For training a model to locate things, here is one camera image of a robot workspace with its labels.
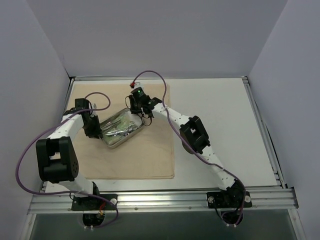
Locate stainless steel tray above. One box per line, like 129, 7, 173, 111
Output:
100, 108, 144, 149

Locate steel hemostat forceps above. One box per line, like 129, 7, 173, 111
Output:
117, 121, 138, 134

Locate green glove packet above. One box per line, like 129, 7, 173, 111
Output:
114, 113, 132, 130

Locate long steel scissors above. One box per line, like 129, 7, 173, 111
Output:
105, 125, 138, 136

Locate beige cloth mat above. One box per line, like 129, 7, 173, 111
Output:
67, 83, 175, 179

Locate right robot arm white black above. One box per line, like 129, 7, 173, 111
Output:
129, 87, 246, 207

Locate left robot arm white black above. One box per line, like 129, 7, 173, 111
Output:
35, 98, 103, 210

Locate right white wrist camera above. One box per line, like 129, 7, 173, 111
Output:
129, 81, 144, 90

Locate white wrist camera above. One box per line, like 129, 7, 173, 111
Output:
129, 81, 144, 90
89, 102, 98, 118

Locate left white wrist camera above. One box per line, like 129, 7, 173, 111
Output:
89, 102, 98, 118

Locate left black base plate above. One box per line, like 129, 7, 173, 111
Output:
71, 193, 118, 211

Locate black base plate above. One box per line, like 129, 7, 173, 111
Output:
71, 193, 118, 211
206, 190, 244, 209

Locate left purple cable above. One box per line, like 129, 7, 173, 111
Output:
15, 91, 119, 229

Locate purple cable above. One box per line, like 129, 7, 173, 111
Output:
129, 70, 247, 225
15, 91, 119, 229

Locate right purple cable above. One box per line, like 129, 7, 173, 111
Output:
129, 70, 247, 225

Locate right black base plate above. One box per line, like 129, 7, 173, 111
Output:
206, 190, 244, 209

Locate aluminium right side rail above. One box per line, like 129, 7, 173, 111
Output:
241, 75, 288, 189

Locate aluminium rail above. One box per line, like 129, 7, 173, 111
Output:
241, 75, 288, 189
28, 187, 299, 214

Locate aluminium front rail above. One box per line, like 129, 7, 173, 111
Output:
28, 187, 299, 214

